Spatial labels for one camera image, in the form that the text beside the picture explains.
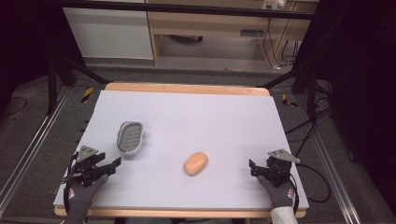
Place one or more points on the wooden table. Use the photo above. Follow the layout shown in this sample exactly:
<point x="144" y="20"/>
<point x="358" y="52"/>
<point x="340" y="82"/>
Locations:
<point x="186" y="88"/>

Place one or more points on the orange soap bar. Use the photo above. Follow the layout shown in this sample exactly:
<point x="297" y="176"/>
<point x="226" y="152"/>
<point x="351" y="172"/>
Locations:
<point x="195" y="163"/>

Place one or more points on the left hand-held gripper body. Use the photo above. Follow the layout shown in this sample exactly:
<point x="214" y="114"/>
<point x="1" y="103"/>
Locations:
<point x="84" y="165"/>

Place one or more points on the black frame bar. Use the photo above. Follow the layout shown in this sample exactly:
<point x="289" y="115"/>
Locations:
<point x="186" y="9"/>

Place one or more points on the white table mat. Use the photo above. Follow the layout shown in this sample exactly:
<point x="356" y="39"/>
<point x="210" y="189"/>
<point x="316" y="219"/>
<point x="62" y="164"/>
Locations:
<point x="193" y="124"/>

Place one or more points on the white power strip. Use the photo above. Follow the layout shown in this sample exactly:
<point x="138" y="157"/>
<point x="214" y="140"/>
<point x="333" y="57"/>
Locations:
<point x="274" y="3"/>

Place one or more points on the wooden desk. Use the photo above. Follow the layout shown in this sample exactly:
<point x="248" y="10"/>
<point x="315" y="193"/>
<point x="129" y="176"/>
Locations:
<point x="214" y="25"/>

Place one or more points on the metal floor rail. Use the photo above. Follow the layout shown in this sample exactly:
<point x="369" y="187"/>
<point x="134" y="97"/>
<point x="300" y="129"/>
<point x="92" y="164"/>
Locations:
<point x="333" y="174"/>
<point x="28" y="152"/>

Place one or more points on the white cabinet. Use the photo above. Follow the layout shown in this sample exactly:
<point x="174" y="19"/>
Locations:
<point x="109" y="32"/>

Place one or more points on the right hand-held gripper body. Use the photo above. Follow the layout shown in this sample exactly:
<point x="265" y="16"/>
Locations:
<point x="280" y="166"/>

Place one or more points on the person's right hand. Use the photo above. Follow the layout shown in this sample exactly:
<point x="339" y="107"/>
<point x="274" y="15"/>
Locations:
<point x="279" y="194"/>

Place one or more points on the black metal stand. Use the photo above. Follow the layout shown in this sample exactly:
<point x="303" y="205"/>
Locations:
<point x="62" y="74"/>
<point x="299" y="81"/>

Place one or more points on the yellow black floor marker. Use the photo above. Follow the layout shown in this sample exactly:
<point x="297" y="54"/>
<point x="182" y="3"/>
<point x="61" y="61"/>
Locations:
<point x="289" y="101"/>
<point x="87" y="94"/>

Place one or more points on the grey soap dish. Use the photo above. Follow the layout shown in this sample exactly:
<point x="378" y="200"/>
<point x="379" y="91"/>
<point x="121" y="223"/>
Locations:
<point x="130" y="138"/>

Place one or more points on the person's left hand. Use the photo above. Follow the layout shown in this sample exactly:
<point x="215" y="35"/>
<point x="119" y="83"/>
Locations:
<point x="81" y="196"/>

